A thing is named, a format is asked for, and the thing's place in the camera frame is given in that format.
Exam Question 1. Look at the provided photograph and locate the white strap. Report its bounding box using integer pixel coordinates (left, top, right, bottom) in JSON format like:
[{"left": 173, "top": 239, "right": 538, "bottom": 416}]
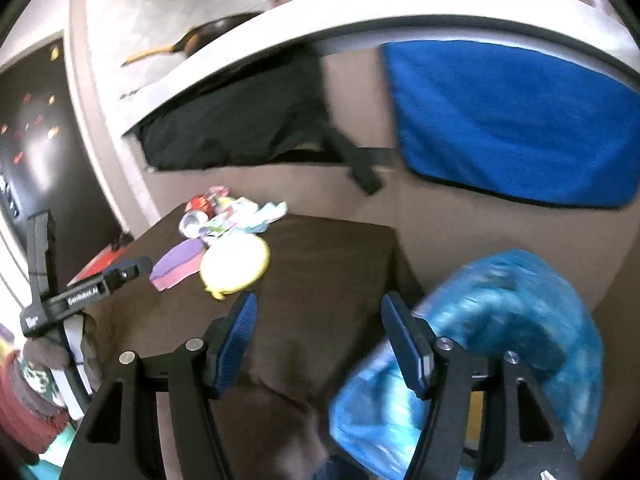
[{"left": 50, "top": 312, "right": 96, "bottom": 421}]

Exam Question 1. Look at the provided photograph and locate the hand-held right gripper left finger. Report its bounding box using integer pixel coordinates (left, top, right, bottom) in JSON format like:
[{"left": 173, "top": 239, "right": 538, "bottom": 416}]
[{"left": 60, "top": 291, "right": 258, "bottom": 480}]

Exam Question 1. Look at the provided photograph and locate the brown cloth-covered table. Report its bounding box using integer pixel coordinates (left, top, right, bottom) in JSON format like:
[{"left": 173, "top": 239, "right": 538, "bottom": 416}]
[{"left": 95, "top": 204, "right": 426, "bottom": 480}]

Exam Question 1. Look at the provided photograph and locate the blue trash bag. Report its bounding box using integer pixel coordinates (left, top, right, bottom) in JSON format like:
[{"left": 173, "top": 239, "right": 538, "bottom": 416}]
[{"left": 327, "top": 249, "right": 603, "bottom": 480}]

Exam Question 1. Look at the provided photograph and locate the black wok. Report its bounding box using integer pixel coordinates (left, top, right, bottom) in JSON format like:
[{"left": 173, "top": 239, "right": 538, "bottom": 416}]
[{"left": 122, "top": 12, "right": 263, "bottom": 67}]

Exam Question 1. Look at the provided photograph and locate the blue towel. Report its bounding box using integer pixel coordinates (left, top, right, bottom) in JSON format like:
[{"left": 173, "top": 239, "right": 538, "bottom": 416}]
[{"left": 381, "top": 39, "right": 640, "bottom": 209}]

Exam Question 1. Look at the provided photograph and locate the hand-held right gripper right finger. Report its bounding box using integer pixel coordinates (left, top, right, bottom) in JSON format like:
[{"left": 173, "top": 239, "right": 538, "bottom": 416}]
[{"left": 381, "top": 291, "right": 583, "bottom": 480}]

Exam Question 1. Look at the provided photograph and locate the beige kitchen counter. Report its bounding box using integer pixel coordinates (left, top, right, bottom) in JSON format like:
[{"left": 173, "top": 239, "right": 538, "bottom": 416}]
[{"left": 117, "top": 0, "right": 640, "bottom": 311}]

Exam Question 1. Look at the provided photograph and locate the person's left forearm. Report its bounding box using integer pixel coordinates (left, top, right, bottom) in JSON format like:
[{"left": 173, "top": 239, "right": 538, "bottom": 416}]
[{"left": 0, "top": 345, "right": 71, "bottom": 466}]

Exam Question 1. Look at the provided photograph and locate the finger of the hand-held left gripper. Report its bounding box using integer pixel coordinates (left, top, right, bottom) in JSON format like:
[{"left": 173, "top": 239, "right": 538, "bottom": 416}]
[{"left": 102, "top": 256, "right": 153, "bottom": 288}]

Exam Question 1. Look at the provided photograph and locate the person's left hand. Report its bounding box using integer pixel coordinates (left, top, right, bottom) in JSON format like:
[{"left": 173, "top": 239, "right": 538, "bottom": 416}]
[{"left": 24, "top": 316, "right": 103, "bottom": 397}]

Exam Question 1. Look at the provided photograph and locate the black bag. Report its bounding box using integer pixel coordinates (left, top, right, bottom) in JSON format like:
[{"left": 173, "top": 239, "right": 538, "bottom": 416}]
[{"left": 137, "top": 45, "right": 385, "bottom": 196}]

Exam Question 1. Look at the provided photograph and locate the white tissue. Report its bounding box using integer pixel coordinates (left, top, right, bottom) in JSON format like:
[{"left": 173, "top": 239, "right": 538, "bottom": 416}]
[{"left": 232, "top": 200, "right": 288, "bottom": 235}]

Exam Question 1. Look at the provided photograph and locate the black refrigerator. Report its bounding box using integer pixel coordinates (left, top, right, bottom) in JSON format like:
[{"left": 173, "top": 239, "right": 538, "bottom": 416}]
[{"left": 0, "top": 37, "right": 123, "bottom": 281}]

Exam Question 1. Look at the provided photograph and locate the yellow round lid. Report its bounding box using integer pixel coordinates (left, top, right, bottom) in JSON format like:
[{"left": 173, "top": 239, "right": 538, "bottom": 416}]
[{"left": 200, "top": 234, "right": 272, "bottom": 301}]

